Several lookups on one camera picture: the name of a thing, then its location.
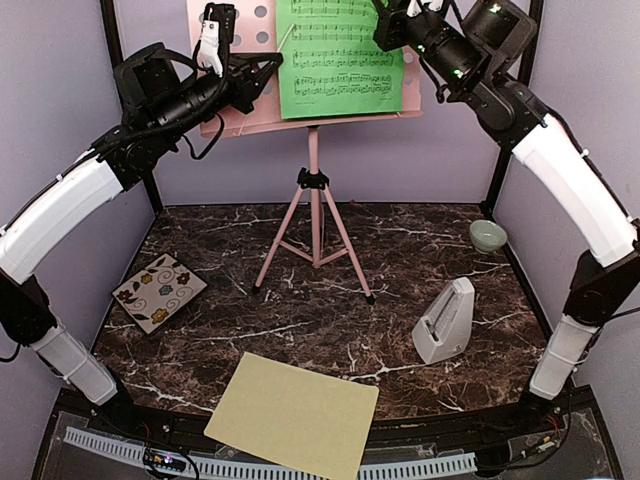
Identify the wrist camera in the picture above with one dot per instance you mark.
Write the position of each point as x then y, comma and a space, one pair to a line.
415, 7
216, 34

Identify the black front rail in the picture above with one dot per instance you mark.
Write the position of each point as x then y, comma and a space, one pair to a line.
296, 434

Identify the floral square tile coaster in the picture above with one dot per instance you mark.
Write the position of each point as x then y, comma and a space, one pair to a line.
156, 293

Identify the small circuit board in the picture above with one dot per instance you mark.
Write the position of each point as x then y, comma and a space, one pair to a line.
162, 462

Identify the pale green ceramic bowl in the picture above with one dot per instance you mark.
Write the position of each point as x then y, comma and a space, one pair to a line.
487, 236

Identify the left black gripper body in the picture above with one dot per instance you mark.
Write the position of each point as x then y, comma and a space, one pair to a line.
240, 69

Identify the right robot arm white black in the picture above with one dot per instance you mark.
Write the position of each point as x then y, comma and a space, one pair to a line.
474, 59

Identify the grey slotted cable duct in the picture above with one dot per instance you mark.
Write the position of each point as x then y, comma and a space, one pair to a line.
207, 467

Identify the white metronome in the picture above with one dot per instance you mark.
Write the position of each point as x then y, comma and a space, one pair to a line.
444, 329

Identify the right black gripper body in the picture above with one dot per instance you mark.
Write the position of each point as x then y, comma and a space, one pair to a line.
390, 35

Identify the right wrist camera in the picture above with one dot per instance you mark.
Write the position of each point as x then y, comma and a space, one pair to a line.
415, 7

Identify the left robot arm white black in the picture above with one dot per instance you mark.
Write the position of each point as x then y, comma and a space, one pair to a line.
165, 94

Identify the green sheet music page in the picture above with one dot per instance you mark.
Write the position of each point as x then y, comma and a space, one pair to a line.
332, 66

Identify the yellow paper sheet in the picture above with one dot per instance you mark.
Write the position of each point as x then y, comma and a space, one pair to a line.
258, 381

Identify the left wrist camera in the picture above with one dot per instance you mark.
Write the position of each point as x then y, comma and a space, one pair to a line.
216, 34

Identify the right black frame post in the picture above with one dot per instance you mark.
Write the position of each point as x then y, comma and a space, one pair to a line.
514, 131

